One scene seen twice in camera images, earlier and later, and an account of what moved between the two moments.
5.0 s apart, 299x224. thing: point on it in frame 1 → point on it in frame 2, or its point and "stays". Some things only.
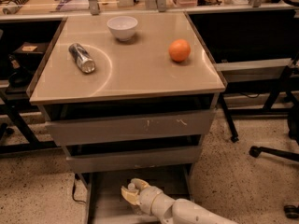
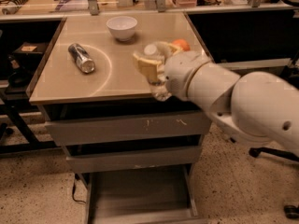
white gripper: [146, 197] → [179, 75]
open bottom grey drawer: [106, 203] stays
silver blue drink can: [82, 58] stays
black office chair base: [256, 151] stays
